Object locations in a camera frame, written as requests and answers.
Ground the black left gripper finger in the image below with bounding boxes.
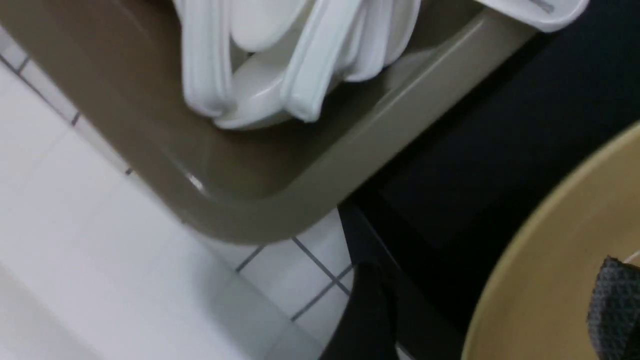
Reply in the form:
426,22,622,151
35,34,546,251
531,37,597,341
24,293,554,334
586,256,640,360

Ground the yellow noodle bowl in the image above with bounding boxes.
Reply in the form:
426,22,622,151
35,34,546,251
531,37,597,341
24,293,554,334
461,123,640,360

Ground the white ceramic soup spoon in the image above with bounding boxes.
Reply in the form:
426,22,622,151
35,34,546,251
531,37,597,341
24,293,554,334
478,0,590,34

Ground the black serving tray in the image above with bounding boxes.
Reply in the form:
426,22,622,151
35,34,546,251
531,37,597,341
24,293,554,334
320,0,639,360

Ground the pile of white spoons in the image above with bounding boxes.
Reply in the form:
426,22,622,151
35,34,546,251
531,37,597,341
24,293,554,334
173,0,422,131

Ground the checkered white tablecloth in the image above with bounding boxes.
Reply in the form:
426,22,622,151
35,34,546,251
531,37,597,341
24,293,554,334
1,29,354,360

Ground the olive plastic spoon bin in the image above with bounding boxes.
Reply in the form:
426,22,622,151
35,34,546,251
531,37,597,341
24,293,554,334
0,0,537,244

